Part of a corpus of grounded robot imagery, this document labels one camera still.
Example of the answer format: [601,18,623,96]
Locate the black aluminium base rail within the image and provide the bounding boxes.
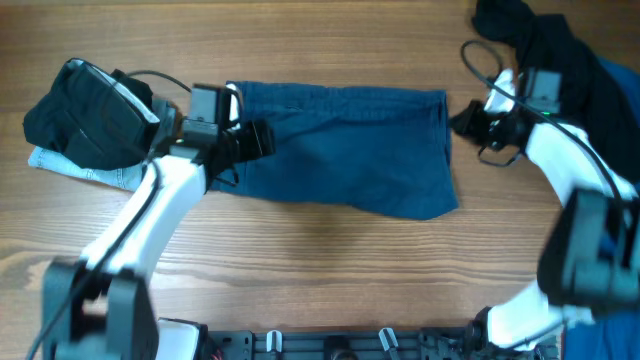
[209,327,561,360]

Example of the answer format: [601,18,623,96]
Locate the black cable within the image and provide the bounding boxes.
[459,39,626,351]
[24,69,241,360]

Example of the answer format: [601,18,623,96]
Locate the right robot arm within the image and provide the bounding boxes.
[449,69,639,353]

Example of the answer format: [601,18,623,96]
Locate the left black cable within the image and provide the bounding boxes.
[24,69,241,360]

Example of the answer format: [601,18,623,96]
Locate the dark blue shorts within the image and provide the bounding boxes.
[212,81,458,220]

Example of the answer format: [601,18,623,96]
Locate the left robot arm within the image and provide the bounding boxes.
[27,84,275,359]

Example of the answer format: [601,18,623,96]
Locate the folded black garment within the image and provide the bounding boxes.
[23,58,160,170]

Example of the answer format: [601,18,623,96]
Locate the folded light denim jeans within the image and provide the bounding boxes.
[28,98,178,191]

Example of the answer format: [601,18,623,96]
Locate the right black cable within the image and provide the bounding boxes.
[459,39,626,351]

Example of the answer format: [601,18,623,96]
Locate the bright blue cloth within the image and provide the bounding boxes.
[563,58,639,360]

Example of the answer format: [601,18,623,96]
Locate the crumpled black garment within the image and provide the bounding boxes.
[472,0,639,184]

